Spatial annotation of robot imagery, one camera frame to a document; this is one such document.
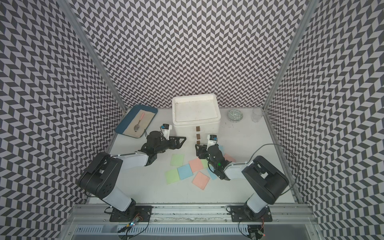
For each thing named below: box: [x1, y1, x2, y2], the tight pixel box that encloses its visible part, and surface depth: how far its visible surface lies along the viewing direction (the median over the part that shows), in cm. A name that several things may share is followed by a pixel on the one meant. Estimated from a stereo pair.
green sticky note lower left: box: [165, 168, 180, 185], surface depth 88 cm
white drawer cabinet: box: [172, 93, 221, 146], surface depth 86 cm
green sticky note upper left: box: [170, 153, 185, 166], surface depth 93 cm
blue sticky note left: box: [177, 163, 194, 180], surface depth 88 cm
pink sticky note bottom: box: [192, 171, 210, 191], surface depth 86 cm
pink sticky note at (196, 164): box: [189, 158, 204, 173], surface depth 91 cm
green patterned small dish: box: [227, 109, 244, 122], surface depth 114 cm
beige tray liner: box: [122, 109, 156, 138], surface depth 110 cm
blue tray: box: [115, 104, 158, 139], surface depth 111 cm
